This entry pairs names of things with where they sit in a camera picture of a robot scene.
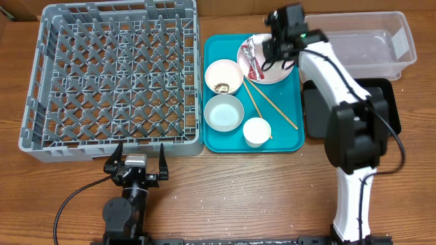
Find cardboard backdrop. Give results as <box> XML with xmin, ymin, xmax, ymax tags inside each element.
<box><xmin>1</xmin><ymin>0</ymin><xmax>435</xmax><ymax>21</ymax></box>

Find grey plastic dish rack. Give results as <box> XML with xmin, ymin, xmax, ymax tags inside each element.
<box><xmin>18</xmin><ymin>0</ymin><xmax>204</xmax><ymax>162</ymax></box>

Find white paper cup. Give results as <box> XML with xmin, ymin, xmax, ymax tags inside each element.
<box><xmin>243</xmin><ymin>117</ymin><xmax>272</xmax><ymax>148</ymax></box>

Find white round plate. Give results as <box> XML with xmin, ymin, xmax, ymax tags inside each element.
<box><xmin>236</xmin><ymin>33</ymin><xmax>294</xmax><ymax>84</ymax></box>

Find clear plastic bin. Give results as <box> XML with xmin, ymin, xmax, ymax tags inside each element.
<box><xmin>305</xmin><ymin>12</ymin><xmax>417</xmax><ymax>81</ymax></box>

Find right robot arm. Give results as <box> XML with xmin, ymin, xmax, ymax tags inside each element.
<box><xmin>262</xmin><ymin>4</ymin><xmax>405</xmax><ymax>244</ymax></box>

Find teal serving tray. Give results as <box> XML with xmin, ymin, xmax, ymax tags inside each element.
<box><xmin>202</xmin><ymin>33</ymin><xmax>305</xmax><ymax>154</ymax></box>

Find white rice leftovers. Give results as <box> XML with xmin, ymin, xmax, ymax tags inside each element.
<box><xmin>213</xmin><ymin>83</ymin><xmax>230</xmax><ymax>94</ymax></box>

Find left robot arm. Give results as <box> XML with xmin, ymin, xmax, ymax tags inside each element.
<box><xmin>102</xmin><ymin>143</ymin><xmax>169</xmax><ymax>244</ymax></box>

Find black tray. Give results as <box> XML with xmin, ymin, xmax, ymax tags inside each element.
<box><xmin>302</xmin><ymin>78</ymin><xmax>401</xmax><ymax>140</ymax></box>

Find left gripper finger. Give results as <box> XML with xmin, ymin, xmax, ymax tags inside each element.
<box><xmin>104</xmin><ymin>142</ymin><xmax>123</xmax><ymax>173</ymax></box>
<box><xmin>159</xmin><ymin>143</ymin><xmax>169</xmax><ymax>180</ymax></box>

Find pink bowl with rice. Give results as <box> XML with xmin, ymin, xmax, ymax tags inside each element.
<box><xmin>204</xmin><ymin>59</ymin><xmax>244</xmax><ymax>95</ymax></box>

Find foil wrapper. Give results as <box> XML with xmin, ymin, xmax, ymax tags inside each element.
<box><xmin>240</xmin><ymin>37</ymin><xmax>264</xmax><ymax>80</ymax></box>

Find wooden chopstick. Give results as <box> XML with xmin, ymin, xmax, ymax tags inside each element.
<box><xmin>243</xmin><ymin>80</ymin><xmax>264</xmax><ymax>119</ymax></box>
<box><xmin>245</xmin><ymin>78</ymin><xmax>299</xmax><ymax>130</ymax></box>

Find grey bowl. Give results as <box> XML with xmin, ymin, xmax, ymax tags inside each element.
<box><xmin>204</xmin><ymin>95</ymin><xmax>245</xmax><ymax>132</ymax></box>

